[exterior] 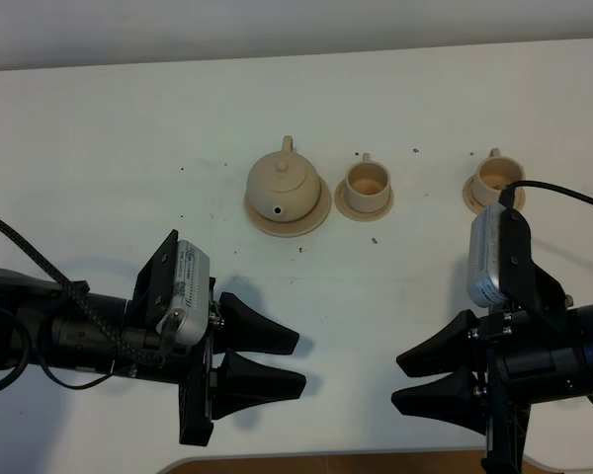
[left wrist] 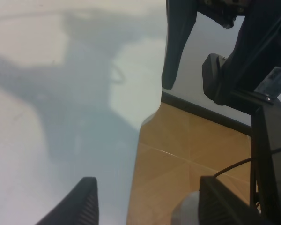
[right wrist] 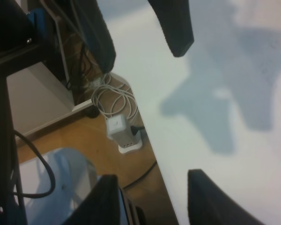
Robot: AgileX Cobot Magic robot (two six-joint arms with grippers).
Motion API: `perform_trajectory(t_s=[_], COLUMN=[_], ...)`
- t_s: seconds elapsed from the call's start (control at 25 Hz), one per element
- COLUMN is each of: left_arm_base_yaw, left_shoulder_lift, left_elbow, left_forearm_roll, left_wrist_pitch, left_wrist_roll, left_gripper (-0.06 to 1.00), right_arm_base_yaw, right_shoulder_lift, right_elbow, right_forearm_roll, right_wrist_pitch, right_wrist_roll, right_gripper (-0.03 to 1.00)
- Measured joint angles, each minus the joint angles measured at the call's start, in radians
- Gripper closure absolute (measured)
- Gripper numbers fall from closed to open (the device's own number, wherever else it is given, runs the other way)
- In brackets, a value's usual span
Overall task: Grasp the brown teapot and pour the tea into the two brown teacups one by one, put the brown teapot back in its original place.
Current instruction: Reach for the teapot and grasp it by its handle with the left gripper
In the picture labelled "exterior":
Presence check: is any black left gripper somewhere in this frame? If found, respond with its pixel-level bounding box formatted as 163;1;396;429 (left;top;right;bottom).
124;230;306;446

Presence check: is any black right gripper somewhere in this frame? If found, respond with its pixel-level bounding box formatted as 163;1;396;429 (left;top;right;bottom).
391;276;581;473

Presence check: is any beige ceramic teapot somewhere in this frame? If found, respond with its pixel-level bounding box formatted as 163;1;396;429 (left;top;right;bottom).
245;135;321;222

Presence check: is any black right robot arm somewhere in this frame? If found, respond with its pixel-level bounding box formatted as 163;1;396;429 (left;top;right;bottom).
391;299;593;473

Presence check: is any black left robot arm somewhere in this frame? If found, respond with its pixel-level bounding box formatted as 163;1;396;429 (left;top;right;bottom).
0;233;306;446

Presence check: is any beige saucer near teapot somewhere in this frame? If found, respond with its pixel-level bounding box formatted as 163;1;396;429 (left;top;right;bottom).
334;182;394;222

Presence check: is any beige teacup near teapot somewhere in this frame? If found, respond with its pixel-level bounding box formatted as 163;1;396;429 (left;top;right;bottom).
344;153;391;213

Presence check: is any beige saucer far right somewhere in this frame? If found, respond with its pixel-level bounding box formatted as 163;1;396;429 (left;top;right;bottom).
463;177;526;214

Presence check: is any beige teacup far right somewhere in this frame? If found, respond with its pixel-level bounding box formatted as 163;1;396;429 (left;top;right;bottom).
470;148;525;209

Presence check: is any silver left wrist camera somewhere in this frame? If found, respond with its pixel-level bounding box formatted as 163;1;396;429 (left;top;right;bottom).
156;240;212;347

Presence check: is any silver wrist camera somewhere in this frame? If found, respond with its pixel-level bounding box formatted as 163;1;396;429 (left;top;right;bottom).
156;240;212;347
466;202;506;308

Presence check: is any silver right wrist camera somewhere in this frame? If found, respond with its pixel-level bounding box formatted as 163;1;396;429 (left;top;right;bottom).
466;202;506;308

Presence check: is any black braided left cable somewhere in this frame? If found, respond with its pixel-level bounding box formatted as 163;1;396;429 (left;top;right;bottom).
0;206;179;367

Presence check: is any black right camera cable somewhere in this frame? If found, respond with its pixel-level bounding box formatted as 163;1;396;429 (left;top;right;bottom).
498;180;593;214

